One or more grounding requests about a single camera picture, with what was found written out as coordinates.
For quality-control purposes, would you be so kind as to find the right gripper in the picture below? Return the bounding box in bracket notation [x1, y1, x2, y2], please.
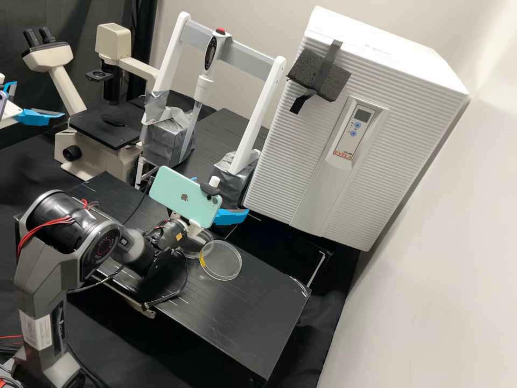
[187, 176, 250, 240]

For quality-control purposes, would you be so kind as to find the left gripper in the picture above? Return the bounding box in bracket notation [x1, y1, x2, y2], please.
[0, 80, 66, 130]

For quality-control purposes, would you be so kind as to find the grey taped block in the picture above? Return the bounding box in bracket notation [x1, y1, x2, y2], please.
[213, 149, 262, 206]
[140, 89, 198, 167]

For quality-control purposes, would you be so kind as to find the petri dish lid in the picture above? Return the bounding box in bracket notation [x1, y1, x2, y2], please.
[184, 230, 215, 260]

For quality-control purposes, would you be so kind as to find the black platform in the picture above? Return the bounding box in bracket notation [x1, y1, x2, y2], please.
[132, 90, 270, 191]
[13, 171, 313, 383]
[220, 209, 334, 296]

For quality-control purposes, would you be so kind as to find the petri dish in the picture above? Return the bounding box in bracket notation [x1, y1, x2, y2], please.
[199, 240, 243, 281]

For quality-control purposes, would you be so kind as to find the white pipette stand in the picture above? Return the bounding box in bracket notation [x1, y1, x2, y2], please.
[152, 11, 288, 174]

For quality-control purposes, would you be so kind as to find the cream microscope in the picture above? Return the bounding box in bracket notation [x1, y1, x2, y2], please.
[22, 23, 161, 183]

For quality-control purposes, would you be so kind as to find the incubator door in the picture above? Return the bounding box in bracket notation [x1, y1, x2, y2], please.
[242, 27, 470, 253]

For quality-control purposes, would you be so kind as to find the pipette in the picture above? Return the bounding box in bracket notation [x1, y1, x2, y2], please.
[182, 27, 234, 161]

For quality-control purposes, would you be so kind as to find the white incubator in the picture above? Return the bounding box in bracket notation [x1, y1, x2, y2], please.
[301, 5, 470, 100]

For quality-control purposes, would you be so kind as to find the left wrist camera phone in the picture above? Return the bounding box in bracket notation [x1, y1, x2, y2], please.
[0, 73, 10, 119]

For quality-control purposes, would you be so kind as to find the wrist camera phone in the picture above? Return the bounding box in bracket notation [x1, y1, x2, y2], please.
[148, 164, 223, 230]
[0, 73, 10, 119]

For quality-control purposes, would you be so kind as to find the right wrist camera phone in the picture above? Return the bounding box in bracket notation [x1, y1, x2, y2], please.
[148, 164, 223, 230]

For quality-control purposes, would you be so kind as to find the black cable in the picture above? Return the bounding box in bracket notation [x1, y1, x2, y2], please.
[67, 246, 190, 310]

